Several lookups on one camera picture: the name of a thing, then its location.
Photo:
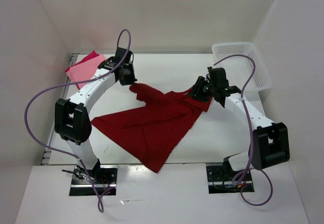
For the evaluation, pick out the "light pink t shirt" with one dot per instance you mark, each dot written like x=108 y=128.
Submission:
x=86 y=70

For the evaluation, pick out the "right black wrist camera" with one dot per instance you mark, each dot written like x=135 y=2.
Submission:
x=218 y=77

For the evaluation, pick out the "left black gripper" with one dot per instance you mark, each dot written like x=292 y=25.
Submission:
x=130 y=80

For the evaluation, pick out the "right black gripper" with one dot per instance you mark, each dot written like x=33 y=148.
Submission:
x=195 y=92

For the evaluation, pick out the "magenta t shirt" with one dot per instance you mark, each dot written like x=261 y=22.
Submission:
x=92 y=55

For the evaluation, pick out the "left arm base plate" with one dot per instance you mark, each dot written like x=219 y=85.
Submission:
x=80 y=185

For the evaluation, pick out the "dark red t shirt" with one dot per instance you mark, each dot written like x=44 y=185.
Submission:
x=150 y=133

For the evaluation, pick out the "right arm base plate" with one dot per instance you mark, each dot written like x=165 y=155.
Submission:
x=220 y=182

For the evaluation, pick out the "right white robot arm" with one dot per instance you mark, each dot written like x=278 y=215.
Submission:
x=269 y=141

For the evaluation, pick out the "white plastic laundry basket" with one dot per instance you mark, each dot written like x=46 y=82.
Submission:
x=243 y=59

